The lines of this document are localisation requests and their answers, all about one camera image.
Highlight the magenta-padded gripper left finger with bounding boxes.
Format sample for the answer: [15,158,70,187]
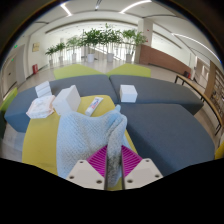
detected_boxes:
[65,144,109,192]

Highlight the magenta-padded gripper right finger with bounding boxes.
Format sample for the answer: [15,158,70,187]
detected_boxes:
[120,144,164,190]

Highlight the light blue towel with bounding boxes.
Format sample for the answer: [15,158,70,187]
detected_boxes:
[55,104,133,188]

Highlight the grey upholstered bench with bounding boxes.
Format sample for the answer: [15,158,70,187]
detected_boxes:
[49,73,118,104]
[119,103,216,177]
[109,74,205,116]

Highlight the yellow upholstered seat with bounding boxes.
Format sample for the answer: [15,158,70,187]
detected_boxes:
[21,94,139,192]

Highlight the small white tube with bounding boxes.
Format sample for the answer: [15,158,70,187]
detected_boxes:
[84,96,104,117]

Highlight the white pink-printed tissue pack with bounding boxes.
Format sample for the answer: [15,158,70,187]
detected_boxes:
[25,95,56,120]

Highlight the small white cube box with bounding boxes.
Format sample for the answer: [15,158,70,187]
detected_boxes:
[119,84,139,103]

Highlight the stack of white napkin packs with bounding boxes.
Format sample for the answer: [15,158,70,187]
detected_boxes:
[34,80,53,99]

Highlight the long wooden bar table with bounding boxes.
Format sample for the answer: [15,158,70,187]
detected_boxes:
[174,73,224,136]

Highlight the lime green upholstered bench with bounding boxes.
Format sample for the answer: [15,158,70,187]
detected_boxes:
[106,63,152,78]
[0,87,18,113]
[53,63,104,80]

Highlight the wooden shelf unit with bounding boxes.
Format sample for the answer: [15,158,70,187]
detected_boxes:
[203,60,224,116]

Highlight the brown wooden counter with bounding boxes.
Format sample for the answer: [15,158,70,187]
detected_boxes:
[139,44,193,76]

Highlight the row of potted green plants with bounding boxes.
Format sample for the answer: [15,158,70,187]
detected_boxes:
[44,23,148,66]

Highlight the ceiling strip lights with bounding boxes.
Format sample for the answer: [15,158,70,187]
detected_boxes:
[59,0,221,63]

